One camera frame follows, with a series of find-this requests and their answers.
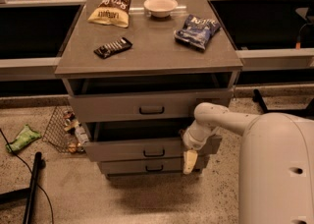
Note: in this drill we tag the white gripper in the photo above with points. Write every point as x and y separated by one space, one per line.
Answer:
189 140

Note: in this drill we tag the black snack bar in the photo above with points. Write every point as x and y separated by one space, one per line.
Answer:
112 48

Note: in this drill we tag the white bowl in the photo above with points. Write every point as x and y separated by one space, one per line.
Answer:
160 8

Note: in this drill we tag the blue chip bag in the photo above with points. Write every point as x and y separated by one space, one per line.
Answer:
196 32

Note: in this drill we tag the green snack bag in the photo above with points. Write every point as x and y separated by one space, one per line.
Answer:
25 137

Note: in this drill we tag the brown yellow chip bag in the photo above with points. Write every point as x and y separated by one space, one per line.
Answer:
112 12

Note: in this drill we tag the grey drawer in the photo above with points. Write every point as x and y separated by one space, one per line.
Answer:
137 140
144 166
144 105

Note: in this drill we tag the grey bottom drawer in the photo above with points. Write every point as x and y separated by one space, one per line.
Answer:
144 166

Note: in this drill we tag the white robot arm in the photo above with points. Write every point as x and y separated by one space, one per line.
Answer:
276 162

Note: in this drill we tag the black stand leg right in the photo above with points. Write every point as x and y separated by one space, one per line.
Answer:
307 112

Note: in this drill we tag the wire basket with items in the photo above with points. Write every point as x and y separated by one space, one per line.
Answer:
64 132

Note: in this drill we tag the grey drawer cabinet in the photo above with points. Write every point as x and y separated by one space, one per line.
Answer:
155 62

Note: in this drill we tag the grey top drawer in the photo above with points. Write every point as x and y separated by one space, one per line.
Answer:
144 105

